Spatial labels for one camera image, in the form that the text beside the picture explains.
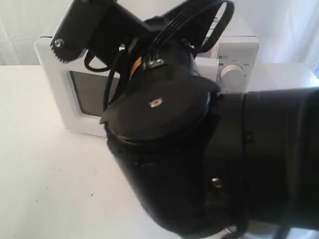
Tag white microwave oven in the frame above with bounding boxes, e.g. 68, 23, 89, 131
34, 16, 260, 137

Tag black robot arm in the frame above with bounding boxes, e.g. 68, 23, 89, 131
101, 16, 319, 239

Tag white and blue warning sticker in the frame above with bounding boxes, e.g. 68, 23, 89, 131
210, 17, 220, 30

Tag upper white control knob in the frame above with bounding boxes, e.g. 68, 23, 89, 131
220, 64, 246, 90

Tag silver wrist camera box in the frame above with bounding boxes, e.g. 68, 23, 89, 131
50, 0, 117, 63

